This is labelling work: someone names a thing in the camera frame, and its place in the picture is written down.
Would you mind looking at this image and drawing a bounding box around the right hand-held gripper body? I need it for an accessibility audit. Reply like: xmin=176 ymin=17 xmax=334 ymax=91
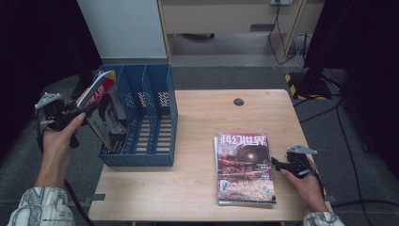
xmin=279 ymin=143 xmax=319 ymax=180

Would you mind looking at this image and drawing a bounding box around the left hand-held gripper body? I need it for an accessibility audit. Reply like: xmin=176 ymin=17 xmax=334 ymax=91
xmin=34 ymin=91 xmax=85 ymax=132

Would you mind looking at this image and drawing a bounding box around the red banner portrait magazine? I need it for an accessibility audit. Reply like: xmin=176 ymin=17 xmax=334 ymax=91
xmin=75 ymin=70 xmax=129 ymax=154

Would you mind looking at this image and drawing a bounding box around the red planet cover magazine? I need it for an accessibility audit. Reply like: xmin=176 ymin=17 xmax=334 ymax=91
xmin=215 ymin=132 xmax=278 ymax=205

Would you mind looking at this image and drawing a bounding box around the snow scene cover magazine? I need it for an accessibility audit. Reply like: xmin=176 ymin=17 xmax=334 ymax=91
xmin=214 ymin=136 xmax=276 ymax=207

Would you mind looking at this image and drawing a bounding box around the blue plastic file rack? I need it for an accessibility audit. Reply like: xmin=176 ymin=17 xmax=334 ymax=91
xmin=93 ymin=64 xmax=179 ymax=168

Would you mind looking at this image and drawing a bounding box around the person's right hand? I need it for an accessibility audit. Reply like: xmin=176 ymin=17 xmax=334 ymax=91
xmin=279 ymin=157 xmax=329 ymax=214

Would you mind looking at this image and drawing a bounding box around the person's left hand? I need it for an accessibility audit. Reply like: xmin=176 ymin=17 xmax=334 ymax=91
xmin=37 ymin=112 xmax=87 ymax=177

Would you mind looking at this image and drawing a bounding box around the dark stand foot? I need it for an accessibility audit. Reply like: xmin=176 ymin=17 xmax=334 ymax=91
xmin=69 ymin=73 xmax=95 ymax=102

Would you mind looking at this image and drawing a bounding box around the dark curtain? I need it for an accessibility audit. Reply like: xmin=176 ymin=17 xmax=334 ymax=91
xmin=0 ymin=0 xmax=104 ymax=158
xmin=305 ymin=0 xmax=399 ymax=172

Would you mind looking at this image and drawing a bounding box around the black stand with striped base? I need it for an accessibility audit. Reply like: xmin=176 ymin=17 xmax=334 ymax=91
xmin=284 ymin=46 xmax=334 ymax=102

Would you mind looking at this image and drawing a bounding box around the white cabinet panel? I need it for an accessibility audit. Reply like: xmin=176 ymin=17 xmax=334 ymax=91
xmin=76 ymin=0 xmax=168 ymax=60

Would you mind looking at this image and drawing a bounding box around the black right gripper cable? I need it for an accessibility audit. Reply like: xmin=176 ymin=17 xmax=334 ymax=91
xmin=308 ymin=162 xmax=327 ymax=201

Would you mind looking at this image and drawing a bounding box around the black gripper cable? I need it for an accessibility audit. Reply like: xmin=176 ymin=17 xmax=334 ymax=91
xmin=35 ymin=107 xmax=96 ymax=226
xmin=308 ymin=162 xmax=327 ymax=201

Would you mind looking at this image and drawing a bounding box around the long black floor cable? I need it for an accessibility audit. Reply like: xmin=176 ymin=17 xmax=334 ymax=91
xmin=332 ymin=105 xmax=399 ymax=209

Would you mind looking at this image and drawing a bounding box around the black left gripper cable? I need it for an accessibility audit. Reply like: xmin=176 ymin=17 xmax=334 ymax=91
xmin=35 ymin=107 xmax=96 ymax=226

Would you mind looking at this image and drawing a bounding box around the white cable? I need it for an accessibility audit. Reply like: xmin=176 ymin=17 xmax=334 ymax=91
xmin=291 ymin=32 xmax=313 ymax=70

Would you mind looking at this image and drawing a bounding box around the black hanging power cable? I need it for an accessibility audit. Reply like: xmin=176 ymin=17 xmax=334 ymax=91
xmin=267 ymin=4 xmax=297 ymax=66

